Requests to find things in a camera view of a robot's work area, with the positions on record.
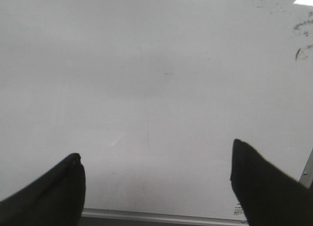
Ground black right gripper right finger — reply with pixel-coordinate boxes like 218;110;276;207
230;138;313;226

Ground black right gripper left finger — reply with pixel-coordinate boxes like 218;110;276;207
0;153;86;226

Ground white whiteboard with aluminium frame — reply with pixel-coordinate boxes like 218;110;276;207
0;0;313;220

